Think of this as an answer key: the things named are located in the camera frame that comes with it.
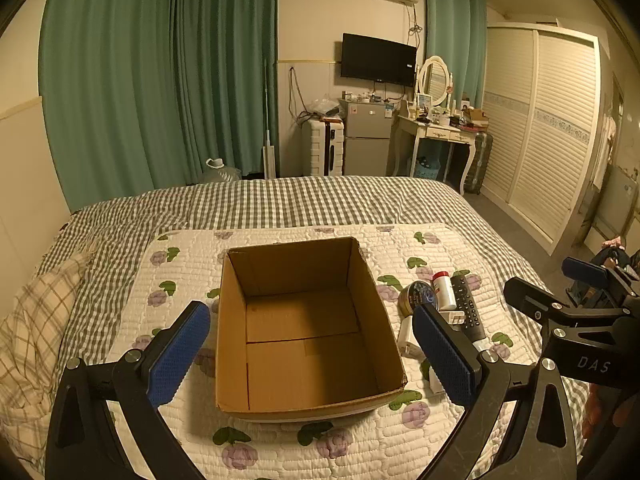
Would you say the grey small fridge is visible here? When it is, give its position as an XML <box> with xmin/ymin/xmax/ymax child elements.
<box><xmin>338</xmin><ymin>98</ymin><xmax>396</xmax><ymax>177</ymax></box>

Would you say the white dressing table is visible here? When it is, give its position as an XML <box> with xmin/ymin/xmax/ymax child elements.
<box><xmin>391</xmin><ymin>111</ymin><xmax>489</xmax><ymax>194</ymax></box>

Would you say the beige plaid pillow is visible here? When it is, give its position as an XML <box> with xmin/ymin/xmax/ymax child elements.
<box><xmin>0</xmin><ymin>254</ymin><xmax>97</xmax><ymax>461</ymax></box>

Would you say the blue plastic basket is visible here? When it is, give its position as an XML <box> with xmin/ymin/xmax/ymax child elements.
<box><xmin>407</xmin><ymin>154</ymin><xmax>444</xmax><ymax>181</ymax></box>

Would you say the oval white vanity mirror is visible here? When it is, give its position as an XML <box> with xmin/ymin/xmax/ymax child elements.
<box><xmin>417</xmin><ymin>54</ymin><xmax>450</xmax><ymax>109</ymax></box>

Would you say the person's right hand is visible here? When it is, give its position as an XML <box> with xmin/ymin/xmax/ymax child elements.
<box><xmin>582</xmin><ymin>387</ymin><xmax>640</xmax><ymax>461</ymax></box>

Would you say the round black gold tin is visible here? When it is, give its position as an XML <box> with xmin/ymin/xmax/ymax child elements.
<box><xmin>398</xmin><ymin>281</ymin><xmax>441</xmax><ymax>319</ymax></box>

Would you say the dark grey suitcase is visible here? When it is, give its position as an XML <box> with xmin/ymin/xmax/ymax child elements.
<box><xmin>463</xmin><ymin>132</ymin><xmax>494</xmax><ymax>195</ymax></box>

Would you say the black wall cable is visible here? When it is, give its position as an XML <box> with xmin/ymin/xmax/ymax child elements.
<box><xmin>288</xmin><ymin>67</ymin><xmax>312</xmax><ymax>127</ymax></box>

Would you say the wide green curtain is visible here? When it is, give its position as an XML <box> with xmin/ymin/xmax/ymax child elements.
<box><xmin>39</xmin><ymin>0</ymin><xmax>279</xmax><ymax>212</ymax></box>

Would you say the white ribbed suitcase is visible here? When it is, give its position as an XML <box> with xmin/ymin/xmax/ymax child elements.
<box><xmin>306</xmin><ymin>117</ymin><xmax>346</xmax><ymax>178</ymax></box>

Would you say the white louvred wardrobe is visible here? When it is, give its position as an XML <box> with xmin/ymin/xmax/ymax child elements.
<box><xmin>479</xmin><ymin>22</ymin><xmax>614</xmax><ymax>256</ymax></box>

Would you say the white floral quilted mat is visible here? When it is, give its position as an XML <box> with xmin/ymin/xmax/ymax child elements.
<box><xmin>107</xmin><ymin>222</ymin><xmax>547</xmax><ymax>480</ymax></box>

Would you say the white flat mop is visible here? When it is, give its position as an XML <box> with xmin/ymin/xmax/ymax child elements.
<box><xmin>260</xmin><ymin>58</ymin><xmax>277</xmax><ymax>180</ymax></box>

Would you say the white plastic box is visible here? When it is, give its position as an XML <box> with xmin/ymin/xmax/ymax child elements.
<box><xmin>427</xmin><ymin>309</ymin><xmax>467</xmax><ymax>395</ymax></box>

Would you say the black wall television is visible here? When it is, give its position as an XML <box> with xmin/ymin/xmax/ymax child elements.
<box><xmin>341</xmin><ymin>32</ymin><xmax>418</xmax><ymax>87</ymax></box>

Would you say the white bottle with red cap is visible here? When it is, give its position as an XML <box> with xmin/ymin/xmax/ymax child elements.
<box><xmin>431</xmin><ymin>270</ymin><xmax>458</xmax><ymax>311</ymax></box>

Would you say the brown cardboard box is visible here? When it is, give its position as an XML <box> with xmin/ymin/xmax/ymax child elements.
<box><xmin>215</xmin><ymin>236</ymin><xmax>408</xmax><ymax>422</ymax></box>

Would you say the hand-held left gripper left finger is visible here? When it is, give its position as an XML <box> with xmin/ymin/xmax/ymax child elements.
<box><xmin>46</xmin><ymin>301</ymin><xmax>213</xmax><ymax>480</ymax></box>

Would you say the narrow green curtain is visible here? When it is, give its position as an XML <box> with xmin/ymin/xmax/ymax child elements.
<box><xmin>424</xmin><ymin>0</ymin><xmax>487</xmax><ymax>111</ymax></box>

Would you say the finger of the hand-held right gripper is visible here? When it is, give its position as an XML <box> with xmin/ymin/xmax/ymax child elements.
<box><xmin>503</xmin><ymin>277</ymin><xmax>577</xmax><ymax>329</ymax></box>
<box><xmin>561</xmin><ymin>256</ymin><xmax>609</xmax><ymax>287</ymax></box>

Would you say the black remote control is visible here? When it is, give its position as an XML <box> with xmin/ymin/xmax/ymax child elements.
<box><xmin>450</xmin><ymin>273</ymin><xmax>487</xmax><ymax>344</ymax></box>

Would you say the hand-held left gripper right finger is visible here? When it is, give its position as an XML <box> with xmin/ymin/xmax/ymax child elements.
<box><xmin>411</xmin><ymin>304</ymin><xmax>586</xmax><ymax>480</ymax></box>

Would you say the white plug adapter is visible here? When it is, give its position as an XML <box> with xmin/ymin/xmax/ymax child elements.
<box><xmin>397</xmin><ymin>314</ymin><xmax>426</xmax><ymax>360</ymax></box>

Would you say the clear plastic bag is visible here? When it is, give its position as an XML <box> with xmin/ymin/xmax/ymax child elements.
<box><xmin>307</xmin><ymin>98</ymin><xmax>341</xmax><ymax>120</ymax></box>

